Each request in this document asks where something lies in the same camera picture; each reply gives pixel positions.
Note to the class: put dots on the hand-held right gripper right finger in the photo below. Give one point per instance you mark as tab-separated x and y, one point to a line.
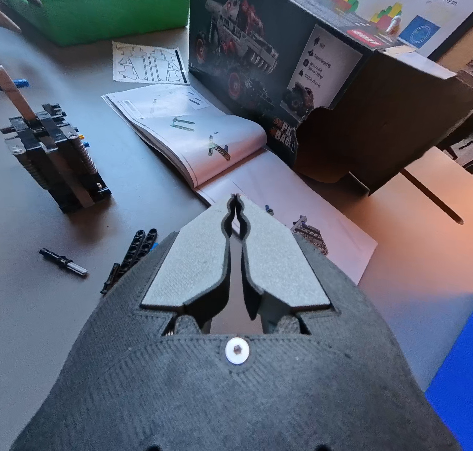
284	270

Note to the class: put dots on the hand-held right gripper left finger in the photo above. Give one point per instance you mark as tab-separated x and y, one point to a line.
188	270

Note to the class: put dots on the partly built lego chassis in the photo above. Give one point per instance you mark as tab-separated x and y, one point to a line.
48	144

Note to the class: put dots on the long black lego beam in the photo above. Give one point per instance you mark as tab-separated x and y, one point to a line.
142	247

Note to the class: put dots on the blue lego pin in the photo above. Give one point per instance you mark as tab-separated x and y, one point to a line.
21	83

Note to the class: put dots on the black grey lego axle pin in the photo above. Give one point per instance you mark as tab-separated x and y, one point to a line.
62	261

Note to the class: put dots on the open lego instruction booklet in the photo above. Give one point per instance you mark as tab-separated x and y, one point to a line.
207	133

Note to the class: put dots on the white lego sticker sheet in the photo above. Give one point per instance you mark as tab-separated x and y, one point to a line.
147	63

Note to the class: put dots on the black lego set box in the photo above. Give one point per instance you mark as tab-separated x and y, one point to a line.
258	44

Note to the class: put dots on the green plastic bin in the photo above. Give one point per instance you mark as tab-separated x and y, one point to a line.
103	7

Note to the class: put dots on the blue plastic box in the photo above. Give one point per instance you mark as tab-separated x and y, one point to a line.
454	392

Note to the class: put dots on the small white figurine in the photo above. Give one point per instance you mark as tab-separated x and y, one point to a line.
393	24

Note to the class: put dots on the curved wooden board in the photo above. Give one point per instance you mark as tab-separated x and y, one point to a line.
462	48

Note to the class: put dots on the white printed poster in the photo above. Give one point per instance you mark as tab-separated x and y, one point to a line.
425	0

